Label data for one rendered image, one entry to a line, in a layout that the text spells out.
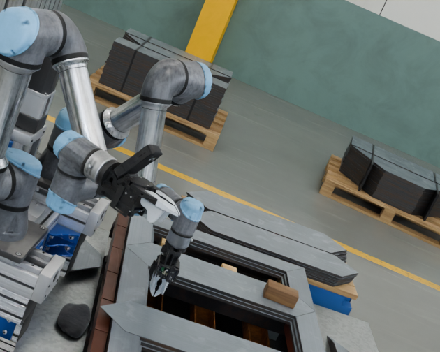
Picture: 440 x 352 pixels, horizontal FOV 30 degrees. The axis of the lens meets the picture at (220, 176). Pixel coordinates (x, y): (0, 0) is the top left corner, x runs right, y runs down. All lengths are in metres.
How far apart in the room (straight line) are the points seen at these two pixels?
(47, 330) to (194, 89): 0.88
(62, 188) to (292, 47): 7.62
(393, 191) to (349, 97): 2.66
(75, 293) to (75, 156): 1.04
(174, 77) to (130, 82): 4.49
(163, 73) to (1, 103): 0.57
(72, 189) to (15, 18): 0.42
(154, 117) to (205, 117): 4.45
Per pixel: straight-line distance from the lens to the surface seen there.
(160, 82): 2.47
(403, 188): 7.13
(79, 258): 3.06
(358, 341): 3.31
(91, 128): 2.11
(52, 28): 2.08
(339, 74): 9.54
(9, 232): 2.36
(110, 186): 1.93
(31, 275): 2.36
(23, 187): 2.28
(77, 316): 2.76
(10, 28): 2.04
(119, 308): 2.61
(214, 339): 2.66
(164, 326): 2.61
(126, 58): 6.93
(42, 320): 2.73
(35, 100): 2.48
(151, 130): 2.49
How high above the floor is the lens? 2.18
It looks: 20 degrees down
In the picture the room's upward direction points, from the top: 24 degrees clockwise
